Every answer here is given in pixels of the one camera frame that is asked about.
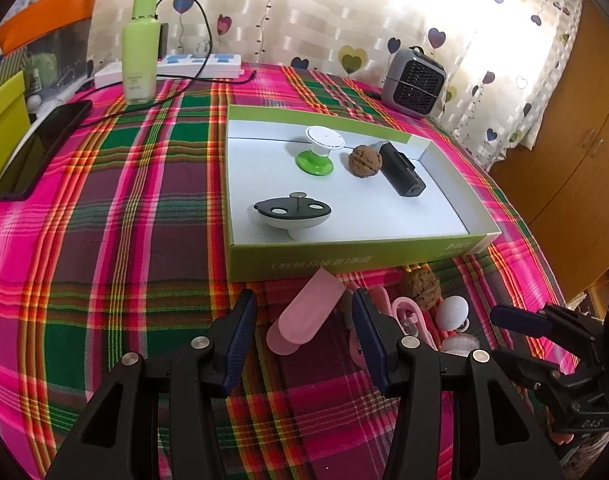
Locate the black charger adapter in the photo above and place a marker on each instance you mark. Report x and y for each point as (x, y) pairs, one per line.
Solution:
(162, 42)

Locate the orange bin lid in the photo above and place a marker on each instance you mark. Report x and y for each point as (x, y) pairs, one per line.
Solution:
(49, 7)

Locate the white round suction knob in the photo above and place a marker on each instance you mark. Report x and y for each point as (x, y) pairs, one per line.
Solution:
(452, 312)

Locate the black rectangular device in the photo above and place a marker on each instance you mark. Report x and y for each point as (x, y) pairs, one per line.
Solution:
(399, 170)

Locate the person's right hand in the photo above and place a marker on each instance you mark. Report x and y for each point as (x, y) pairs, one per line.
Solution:
(563, 438)

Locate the green lotion bottle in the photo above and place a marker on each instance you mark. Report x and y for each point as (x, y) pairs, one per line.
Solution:
(142, 55)

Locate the heart print curtain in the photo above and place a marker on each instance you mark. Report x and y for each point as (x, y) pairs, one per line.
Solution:
(334, 10)

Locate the chevron striped gift box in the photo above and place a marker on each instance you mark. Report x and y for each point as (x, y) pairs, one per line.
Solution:
(4, 67)

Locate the black white oval holder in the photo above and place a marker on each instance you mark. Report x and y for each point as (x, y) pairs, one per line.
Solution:
(284, 210)

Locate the pink green plaid tablecloth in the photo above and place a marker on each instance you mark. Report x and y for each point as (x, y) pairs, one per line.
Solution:
(134, 240)

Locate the brown walnut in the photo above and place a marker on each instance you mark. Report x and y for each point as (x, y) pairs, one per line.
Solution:
(421, 287)
(364, 161)

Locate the small white ball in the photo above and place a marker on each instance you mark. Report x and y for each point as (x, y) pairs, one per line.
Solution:
(33, 102)

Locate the white clear round jar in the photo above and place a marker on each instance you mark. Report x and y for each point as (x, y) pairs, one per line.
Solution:
(459, 344)

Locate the green white suction holder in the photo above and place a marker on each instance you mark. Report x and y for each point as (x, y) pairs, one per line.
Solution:
(314, 162)

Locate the white power strip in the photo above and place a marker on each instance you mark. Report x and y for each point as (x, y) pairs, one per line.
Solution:
(204, 65)

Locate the pink plastic case half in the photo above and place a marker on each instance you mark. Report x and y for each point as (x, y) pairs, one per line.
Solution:
(355, 350)

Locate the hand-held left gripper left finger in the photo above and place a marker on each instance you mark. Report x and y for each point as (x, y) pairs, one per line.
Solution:
(239, 335)

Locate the pink oblong case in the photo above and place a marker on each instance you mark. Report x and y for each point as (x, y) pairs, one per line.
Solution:
(304, 317)

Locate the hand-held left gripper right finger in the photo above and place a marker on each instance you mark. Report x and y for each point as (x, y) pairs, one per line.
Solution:
(372, 340)

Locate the green white cardboard box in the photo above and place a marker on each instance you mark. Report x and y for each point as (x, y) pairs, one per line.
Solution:
(384, 210)

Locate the black smartphone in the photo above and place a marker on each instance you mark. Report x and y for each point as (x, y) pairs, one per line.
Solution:
(39, 152)

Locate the pink loop clip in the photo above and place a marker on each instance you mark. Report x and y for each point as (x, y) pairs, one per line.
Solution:
(402, 305)

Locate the grey small heater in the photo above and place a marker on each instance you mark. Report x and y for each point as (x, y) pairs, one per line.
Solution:
(414, 85)

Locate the clear storage bin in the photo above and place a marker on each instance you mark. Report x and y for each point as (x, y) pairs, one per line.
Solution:
(59, 55)

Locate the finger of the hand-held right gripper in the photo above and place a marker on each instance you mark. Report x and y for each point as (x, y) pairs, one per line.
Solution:
(529, 372)
(519, 320)

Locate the wooden cabinet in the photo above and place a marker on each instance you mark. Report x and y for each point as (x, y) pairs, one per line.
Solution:
(574, 150)

